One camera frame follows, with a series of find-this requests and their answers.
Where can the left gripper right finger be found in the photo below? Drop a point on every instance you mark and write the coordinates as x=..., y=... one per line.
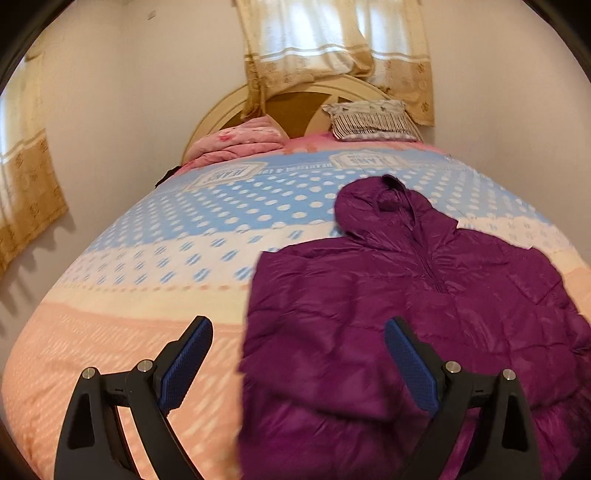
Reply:
x=504, y=444

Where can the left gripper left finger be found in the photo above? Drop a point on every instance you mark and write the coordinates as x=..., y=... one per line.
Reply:
x=92, y=442

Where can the purple hooded puffer jacket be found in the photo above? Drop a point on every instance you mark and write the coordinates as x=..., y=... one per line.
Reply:
x=352, y=344

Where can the polka dot duvet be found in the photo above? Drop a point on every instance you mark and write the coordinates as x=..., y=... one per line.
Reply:
x=189, y=248

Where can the beige curtain side window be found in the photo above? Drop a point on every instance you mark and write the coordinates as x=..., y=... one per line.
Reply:
x=31, y=197

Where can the folded pink blanket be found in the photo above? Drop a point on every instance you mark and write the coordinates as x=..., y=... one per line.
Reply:
x=259, y=135

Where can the striped grey pillow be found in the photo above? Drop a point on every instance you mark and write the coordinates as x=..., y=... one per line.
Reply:
x=378, y=120

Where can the cream wooden headboard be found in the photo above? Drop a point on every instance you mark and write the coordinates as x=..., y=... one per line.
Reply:
x=298, y=111

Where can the beige curtain behind headboard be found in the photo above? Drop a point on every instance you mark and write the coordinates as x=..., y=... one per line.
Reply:
x=294, y=42

